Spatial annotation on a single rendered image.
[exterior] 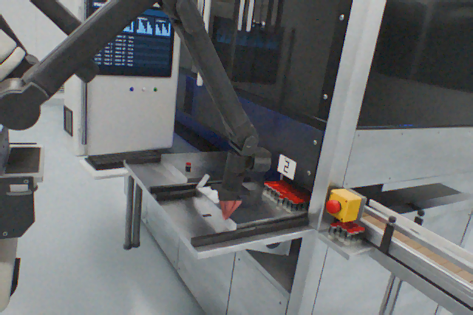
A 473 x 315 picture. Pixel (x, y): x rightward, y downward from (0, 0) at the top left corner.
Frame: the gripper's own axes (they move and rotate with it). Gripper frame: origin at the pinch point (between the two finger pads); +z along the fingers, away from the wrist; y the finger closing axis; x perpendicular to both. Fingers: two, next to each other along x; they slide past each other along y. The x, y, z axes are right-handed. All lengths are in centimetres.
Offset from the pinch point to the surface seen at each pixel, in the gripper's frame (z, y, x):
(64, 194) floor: 90, -4, 221
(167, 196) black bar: 2.6, -9.3, 21.0
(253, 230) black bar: 1.0, 5.6, -7.5
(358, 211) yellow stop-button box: -10.0, 30.4, -21.1
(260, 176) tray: -1.3, 32.6, 28.4
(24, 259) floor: 94, -38, 138
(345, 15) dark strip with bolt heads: -62, 22, -5
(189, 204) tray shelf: 3.4, -3.5, 16.1
